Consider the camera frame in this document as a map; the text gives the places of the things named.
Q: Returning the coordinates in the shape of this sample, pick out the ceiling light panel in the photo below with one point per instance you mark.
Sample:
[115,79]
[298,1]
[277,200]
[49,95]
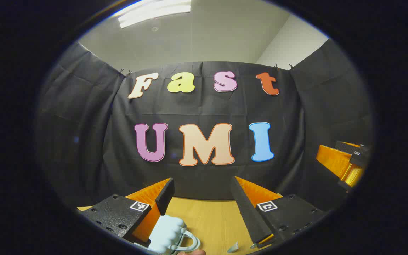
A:
[154,12]

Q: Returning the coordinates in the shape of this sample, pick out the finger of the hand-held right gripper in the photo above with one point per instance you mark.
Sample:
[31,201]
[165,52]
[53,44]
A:
[335,163]

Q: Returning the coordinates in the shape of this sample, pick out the light blue suitcase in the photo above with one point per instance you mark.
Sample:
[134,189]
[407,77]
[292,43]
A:
[168,230]

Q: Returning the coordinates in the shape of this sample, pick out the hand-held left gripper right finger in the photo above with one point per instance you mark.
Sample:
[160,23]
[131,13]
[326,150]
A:
[246,209]

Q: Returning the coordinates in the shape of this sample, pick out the white skin care tube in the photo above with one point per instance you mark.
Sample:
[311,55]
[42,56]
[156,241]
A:
[233,248]

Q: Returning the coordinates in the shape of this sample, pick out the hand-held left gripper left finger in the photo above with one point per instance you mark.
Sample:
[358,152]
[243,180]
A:
[166,194]

